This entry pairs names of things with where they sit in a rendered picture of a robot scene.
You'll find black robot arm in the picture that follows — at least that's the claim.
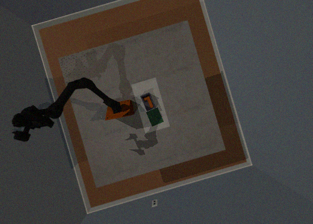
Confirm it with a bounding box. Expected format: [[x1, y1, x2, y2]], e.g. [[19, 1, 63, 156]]
[[11, 78, 122, 128]]

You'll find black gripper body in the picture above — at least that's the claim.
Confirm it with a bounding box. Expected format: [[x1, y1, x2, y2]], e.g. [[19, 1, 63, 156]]
[[13, 121, 40, 142]]

